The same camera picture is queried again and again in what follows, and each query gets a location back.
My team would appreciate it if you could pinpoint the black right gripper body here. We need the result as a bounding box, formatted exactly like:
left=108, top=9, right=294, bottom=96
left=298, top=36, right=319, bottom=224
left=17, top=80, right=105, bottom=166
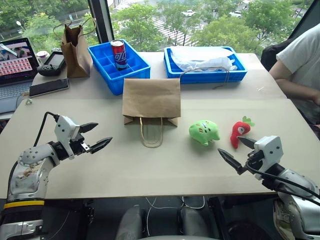
left=244, top=149, right=265, bottom=174

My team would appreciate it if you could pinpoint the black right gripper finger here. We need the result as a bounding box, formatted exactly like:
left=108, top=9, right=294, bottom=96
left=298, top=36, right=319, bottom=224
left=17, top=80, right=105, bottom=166
left=217, top=147, right=248, bottom=176
left=236, top=136, right=256, bottom=151

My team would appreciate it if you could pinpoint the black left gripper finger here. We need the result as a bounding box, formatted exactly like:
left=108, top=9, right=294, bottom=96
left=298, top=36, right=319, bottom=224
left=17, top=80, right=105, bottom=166
left=89, top=136, right=114, bottom=155
left=79, top=122, right=100, bottom=135

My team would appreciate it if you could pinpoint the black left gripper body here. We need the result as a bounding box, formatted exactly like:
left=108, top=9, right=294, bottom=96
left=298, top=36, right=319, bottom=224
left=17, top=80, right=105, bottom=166
left=68, top=124, right=92, bottom=157

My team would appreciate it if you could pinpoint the flat brown paper bag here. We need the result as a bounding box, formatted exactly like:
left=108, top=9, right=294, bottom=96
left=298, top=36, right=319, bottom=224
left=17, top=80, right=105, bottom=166
left=121, top=77, right=182, bottom=149

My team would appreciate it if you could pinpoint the upright brown paper bag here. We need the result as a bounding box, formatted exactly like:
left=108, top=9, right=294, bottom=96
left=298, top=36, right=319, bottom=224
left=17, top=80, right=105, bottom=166
left=52, top=16, right=98, bottom=79

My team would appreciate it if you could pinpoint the white plastic bag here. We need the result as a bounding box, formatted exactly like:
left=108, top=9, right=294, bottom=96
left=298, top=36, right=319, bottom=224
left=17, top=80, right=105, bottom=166
left=170, top=46, right=239, bottom=73

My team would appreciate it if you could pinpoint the red strawberry plush toy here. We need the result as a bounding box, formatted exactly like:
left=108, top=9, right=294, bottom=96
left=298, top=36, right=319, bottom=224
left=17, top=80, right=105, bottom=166
left=229, top=115, right=256, bottom=150

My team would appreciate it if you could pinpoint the green plush toy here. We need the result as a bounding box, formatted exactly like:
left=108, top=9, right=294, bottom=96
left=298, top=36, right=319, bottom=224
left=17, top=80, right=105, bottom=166
left=188, top=119, right=221, bottom=147

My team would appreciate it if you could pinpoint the black smartphone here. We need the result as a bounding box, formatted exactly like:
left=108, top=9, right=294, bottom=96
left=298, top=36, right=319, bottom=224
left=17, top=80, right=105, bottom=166
left=28, top=77, right=70, bottom=98

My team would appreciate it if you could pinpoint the black table leg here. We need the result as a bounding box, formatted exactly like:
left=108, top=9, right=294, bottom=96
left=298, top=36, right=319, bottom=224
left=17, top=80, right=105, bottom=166
left=206, top=196, right=232, bottom=240

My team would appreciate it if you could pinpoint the blue compartment crate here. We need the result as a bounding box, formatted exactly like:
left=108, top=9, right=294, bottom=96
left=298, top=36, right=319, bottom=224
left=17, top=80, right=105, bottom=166
left=87, top=38, right=152, bottom=97

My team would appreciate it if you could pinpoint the black handheld game console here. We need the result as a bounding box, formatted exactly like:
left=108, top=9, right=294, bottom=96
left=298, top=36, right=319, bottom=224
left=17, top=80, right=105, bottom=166
left=36, top=47, right=67, bottom=77

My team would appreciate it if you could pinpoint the grey rounded shape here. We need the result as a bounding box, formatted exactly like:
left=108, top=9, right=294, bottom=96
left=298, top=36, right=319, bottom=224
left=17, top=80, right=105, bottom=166
left=177, top=206, right=210, bottom=240
left=116, top=204, right=149, bottom=240

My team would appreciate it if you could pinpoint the red soda can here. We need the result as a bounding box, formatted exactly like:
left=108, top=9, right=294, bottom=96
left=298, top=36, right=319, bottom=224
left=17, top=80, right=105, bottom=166
left=110, top=39, right=126, bottom=72

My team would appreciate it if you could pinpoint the blue shallow plastic crate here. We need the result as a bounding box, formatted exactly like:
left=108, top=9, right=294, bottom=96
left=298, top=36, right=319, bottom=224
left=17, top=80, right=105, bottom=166
left=163, top=45, right=249, bottom=85

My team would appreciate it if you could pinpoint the purple lidded cup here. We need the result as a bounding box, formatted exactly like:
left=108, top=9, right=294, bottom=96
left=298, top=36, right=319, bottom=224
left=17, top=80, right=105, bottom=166
left=36, top=50, right=50, bottom=66

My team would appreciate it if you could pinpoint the black chair back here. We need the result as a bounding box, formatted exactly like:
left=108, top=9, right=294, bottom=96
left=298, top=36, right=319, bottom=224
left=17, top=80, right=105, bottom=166
left=260, top=38, right=301, bottom=73

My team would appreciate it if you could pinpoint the grey laptop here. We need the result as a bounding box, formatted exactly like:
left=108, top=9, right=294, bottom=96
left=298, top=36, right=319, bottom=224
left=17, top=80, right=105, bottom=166
left=0, top=37, right=40, bottom=115

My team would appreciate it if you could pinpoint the person in white t-shirt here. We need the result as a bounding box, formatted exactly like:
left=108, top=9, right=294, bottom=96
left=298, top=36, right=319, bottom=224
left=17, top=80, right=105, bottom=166
left=268, top=23, right=320, bottom=137

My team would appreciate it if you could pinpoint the black window pillar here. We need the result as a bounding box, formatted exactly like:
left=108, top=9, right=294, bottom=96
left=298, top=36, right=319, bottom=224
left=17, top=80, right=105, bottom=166
left=87, top=0, right=115, bottom=45

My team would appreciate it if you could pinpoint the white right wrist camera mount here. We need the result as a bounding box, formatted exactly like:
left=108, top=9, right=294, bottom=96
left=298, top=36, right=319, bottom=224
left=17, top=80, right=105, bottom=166
left=252, top=135, right=284, bottom=181

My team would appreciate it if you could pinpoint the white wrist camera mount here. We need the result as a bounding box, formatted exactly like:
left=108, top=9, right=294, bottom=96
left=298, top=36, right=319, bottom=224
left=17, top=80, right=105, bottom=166
left=252, top=135, right=284, bottom=181
left=54, top=115, right=81, bottom=161

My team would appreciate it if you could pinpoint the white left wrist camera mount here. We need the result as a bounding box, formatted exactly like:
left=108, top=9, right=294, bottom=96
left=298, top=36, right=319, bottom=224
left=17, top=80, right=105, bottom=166
left=54, top=115, right=81, bottom=161

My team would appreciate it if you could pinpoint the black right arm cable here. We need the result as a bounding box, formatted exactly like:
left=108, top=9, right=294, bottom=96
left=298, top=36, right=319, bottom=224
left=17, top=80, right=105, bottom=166
left=246, top=161, right=320, bottom=201

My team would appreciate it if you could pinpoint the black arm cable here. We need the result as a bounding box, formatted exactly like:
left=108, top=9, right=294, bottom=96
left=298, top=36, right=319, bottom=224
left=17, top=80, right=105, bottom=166
left=33, top=111, right=60, bottom=148
left=246, top=161, right=320, bottom=201

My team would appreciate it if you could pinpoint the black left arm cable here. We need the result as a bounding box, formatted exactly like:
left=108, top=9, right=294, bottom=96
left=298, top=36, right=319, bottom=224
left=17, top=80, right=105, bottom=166
left=33, top=111, right=60, bottom=148

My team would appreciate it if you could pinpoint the white cable under table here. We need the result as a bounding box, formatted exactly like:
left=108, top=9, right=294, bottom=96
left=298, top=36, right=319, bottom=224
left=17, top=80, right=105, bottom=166
left=145, top=195, right=206, bottom=240

